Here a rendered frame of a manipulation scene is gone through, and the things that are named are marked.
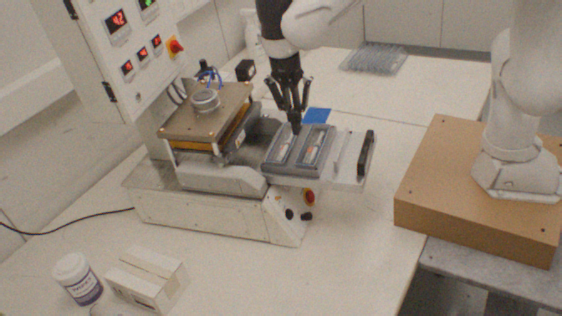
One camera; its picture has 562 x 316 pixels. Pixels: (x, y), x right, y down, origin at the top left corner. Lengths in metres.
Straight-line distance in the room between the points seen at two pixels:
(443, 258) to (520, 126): 0.38
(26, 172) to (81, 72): 0.55
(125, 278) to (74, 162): 0.61
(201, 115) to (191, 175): 0.17
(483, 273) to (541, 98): 0.47
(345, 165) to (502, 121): 0.38
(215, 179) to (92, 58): 0.42
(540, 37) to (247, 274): 0.89
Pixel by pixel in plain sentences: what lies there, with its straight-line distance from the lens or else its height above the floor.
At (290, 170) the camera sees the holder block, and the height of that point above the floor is 0.99.
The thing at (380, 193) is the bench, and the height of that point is 0.75.
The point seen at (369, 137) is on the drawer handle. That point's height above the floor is 1.01.
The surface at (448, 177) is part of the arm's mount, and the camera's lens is 1.32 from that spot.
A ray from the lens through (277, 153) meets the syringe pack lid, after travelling 1.22.
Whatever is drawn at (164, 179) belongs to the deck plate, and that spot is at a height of 0.93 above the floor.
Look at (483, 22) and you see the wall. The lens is 3.52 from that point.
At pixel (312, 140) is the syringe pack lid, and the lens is 1.24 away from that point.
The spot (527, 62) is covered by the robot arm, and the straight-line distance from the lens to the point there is 1.04.
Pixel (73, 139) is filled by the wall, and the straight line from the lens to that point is 1.73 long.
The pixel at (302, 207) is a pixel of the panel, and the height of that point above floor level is 0.80.
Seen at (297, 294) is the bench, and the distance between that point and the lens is 1.21.
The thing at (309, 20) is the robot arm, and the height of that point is 1.41.
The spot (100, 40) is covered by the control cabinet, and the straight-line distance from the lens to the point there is 1.15.
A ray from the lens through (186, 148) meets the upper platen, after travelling 1.28.
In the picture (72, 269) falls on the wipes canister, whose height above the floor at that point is 0.89.
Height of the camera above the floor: 1.75
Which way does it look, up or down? 38 degrees down
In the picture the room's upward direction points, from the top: 12 degrees counter-clockwise
